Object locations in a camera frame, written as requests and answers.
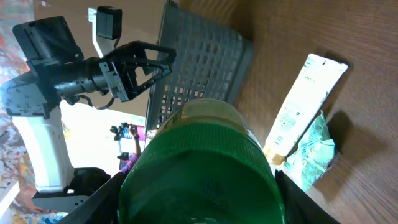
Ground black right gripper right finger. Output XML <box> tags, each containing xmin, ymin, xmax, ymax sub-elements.
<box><xmin>275</xmin><ymin>171</ymin><xmax>339</xmax><ymax>224</ymax></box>

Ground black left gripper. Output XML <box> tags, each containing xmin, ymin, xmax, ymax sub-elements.
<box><xmin>86</xmin><ymin>41</ymin><xmax>177</xmax><ymax>102</ymax></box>

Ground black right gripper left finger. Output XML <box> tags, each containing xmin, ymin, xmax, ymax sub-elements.
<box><xmin>57</xmin><ymin>172</ymin><xmax>127</xmax><ymax>224</ymax></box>

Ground teal tissue packet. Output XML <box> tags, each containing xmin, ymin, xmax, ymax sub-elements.
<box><xmin>279</xmin><ymin>111</ymin><xmax>335</xmax><ymax>192</ymax></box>

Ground green lid seasoning jar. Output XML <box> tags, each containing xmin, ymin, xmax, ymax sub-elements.
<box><xmin>118</xmin><ymin>99</ymin><xmax>287</xmax><ymax>224</ymax></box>

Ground white cream tube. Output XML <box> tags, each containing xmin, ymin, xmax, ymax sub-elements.
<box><xmin>263</xmin><ymin>54</ymin><xmax>349</xmax><ymax>165</ymax></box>

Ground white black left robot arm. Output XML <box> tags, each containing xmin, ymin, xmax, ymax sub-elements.
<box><xmin>1</xmin><ymin>16</ymin><xmax>176</xmax><ymax>213</ymax></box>

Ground person in purple shirt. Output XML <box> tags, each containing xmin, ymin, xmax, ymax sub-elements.
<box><xmin>119</xmin><ymin>124</ymin><xmax>141</xmax><ymax>174</ymax></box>

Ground grey plastic mesh basket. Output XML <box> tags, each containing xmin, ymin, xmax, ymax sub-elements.
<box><xmin>145</xmin><ymin>1</ymin><xmax>254</xmax><ymax>131</ymax></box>

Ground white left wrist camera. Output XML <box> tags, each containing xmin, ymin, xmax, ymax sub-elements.
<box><xmin>88</xmin><ymin>6</ymin><xmax>123</xmax><ymax>57</ymax></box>

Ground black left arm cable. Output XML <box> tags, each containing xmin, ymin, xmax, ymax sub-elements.
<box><xmin>67</xmin><ymin>93</ymin><xmax>116</xmax><ymax>111</ymax></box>

